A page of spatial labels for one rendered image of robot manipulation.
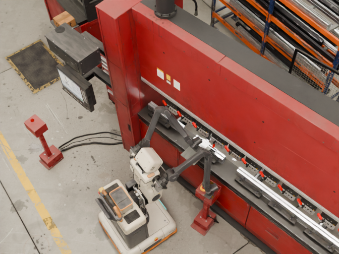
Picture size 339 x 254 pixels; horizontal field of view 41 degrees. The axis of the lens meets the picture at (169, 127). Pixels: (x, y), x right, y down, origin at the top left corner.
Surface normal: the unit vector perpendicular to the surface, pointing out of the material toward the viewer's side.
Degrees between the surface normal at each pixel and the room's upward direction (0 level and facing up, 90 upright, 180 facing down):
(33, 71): 0
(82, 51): 1
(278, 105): 90
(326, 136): 90
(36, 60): 0
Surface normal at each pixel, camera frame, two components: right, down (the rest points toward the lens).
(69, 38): -0.02, -0.57
